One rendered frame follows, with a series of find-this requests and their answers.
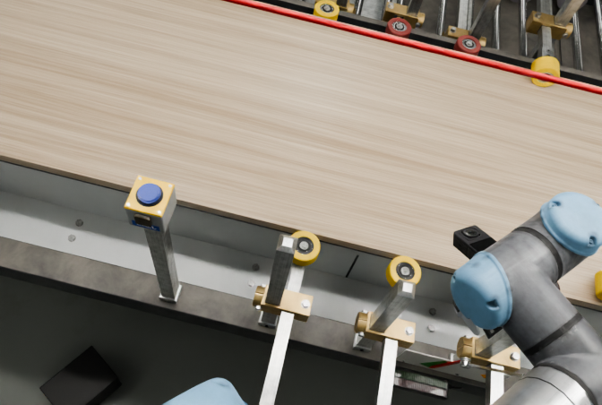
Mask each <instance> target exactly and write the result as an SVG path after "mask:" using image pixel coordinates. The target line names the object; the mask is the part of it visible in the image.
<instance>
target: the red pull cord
mask: <svg viewBox="0 0 602 405"><path fill-rule="evenodd" d="M222 1H226V2H230V3H233V4H240V5H243V6H247V7H251V8H254V9H258V10H262V11H265V12H269V13H276V14H279V15H283V16H287V17H290V18H294V19H298V20H301V21H305V22H311V23H315V24H319V25H322V26H326V27H330V28H333V29H337V30H344V31H347V32H351V33H355V34H358V35H362V36H366V37H369V38H373V39H379V40H383V41H387V42H391V43H394V44H398V45H402V46H405V47H412V48H415V49H419V50H423V51H426V52H430V53H434V54H437V55H441V56H448V57H451V58H455V59H459V60H462V61H466V62H470V63H473V64H477V65H483V66H487V67H491V68H494V69H498V70H502V71H505V72H509V73H516V74H519V75H523V76H527V77H530V78H534V79H538V80H541V81H545V82H551V83H555V84H559V85H563V86H566V87H570V88H574V89H577V90H584V91H587V92H591V93H595V94H598V95H602V88H599V87H594V86H590V85H587V84H583V83H579V82H573V81H569V80H565V79H562V78H558V77H554V76H551V75H547V74H543V73H537V72H533V71H530V70H526V69H522V68H519V67H515V66H511V65H505V64H501V63H497V62H494V61H490V60H486V59H483V58H479V57H475V56H469V55H465V54H462V53H458V52H454V51H450V50H447V49H443V48H439V47H433V46H429V45H426V44H422V43H418V42H415V41H411V40H407V39H401V38H397V37H393V36H390V35H386V34H382V33H379V32H375V31H371V30H365V29H361V28H358V27H354V26H350V25H347V24H343V23H339V22H333V21H329V20H325V19H322V18H318V17H314V16H311V15H307V14H303V13H297V12H293V11H290V10H286V9H282V8H279V7H275V6H271V5H267V4H261V3H257V2H254V1H250V0H222Z"/></svg>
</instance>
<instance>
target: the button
mask: <svg viewBox="0 0 602 405"><path fill-rule="evenodd" d="M137 194H138V198H139V200H140V201H141V202H142V203H146V204H152V203H155V202H156V201H157V200H158V199H159V198H160V196H161V192H160V189H159V187H158V186H157V185H155V184H152V183H148V184H145V185H142V186H141V187H140V188H139V190H138V193H137Z"/></svg>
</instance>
